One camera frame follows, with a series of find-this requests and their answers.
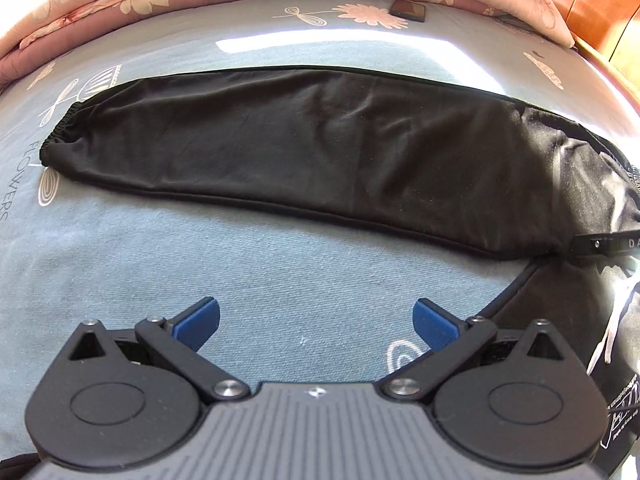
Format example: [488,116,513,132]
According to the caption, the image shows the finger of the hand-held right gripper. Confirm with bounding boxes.
[570,235,596,259]

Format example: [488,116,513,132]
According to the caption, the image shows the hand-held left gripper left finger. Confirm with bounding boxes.
[69,296,251,403]

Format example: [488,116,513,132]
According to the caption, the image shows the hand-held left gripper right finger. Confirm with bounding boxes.
[380,298,566,403]

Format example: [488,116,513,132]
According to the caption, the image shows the black phone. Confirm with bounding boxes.
[390,0,428,23]

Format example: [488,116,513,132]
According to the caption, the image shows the blue floral bed sheet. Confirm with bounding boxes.
[0,0,640,461]

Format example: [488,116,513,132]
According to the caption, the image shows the black pants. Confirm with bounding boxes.
[40,64,640,476]

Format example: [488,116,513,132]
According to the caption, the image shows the wooden headboard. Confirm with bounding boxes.
[555,0,640,91]

